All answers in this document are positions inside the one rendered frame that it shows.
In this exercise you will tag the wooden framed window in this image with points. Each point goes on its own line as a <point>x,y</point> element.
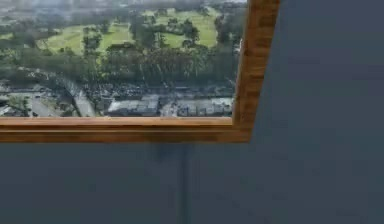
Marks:
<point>120,130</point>

